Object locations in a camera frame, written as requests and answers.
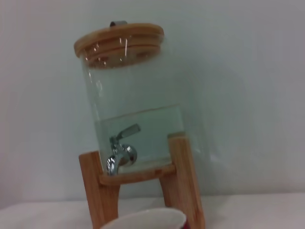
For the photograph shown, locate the chrome dispenser faucet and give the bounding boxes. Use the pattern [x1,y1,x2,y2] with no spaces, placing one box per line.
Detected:
[106,123,142,177]

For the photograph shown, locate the wooden dispenser stand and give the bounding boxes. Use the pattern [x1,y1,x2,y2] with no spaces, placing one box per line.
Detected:
[78,132,206,229]

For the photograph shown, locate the round wooden jar lid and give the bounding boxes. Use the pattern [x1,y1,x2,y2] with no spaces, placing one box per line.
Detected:
[73,22,165,70]

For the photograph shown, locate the red ceramic cup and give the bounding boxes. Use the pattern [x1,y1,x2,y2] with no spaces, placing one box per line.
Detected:
[98,207,192,229]

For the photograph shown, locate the glass water dispenser jar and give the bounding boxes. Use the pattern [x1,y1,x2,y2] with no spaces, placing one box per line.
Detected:
[83,46,189,173]

